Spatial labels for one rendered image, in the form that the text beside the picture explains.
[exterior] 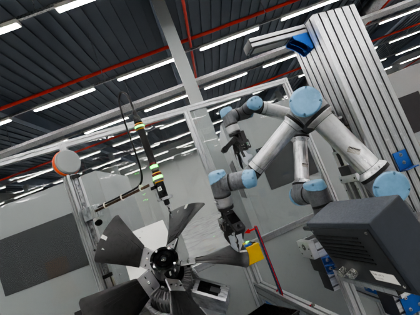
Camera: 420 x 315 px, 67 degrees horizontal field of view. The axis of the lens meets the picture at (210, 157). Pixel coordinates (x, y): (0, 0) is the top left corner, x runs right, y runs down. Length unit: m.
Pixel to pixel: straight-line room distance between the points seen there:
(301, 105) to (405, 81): 4.34
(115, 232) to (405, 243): 1.16
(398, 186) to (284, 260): 1.30
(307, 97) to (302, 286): 1.56
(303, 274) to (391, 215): 1.70
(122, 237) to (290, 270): 1.31
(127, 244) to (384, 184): 1.06
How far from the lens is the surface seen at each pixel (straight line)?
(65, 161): 2.03
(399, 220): 0.81
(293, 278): 2.42
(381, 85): 1.74
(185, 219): 1.51
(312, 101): 1.22
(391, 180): 1.24
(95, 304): 1.38
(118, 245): 1.53
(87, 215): 1.92
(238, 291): 2.28
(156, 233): 1.81
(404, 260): 0.82
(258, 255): 1.76
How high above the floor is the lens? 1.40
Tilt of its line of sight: 6 degrees up
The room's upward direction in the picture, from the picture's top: 21 degrees counter-clockwise
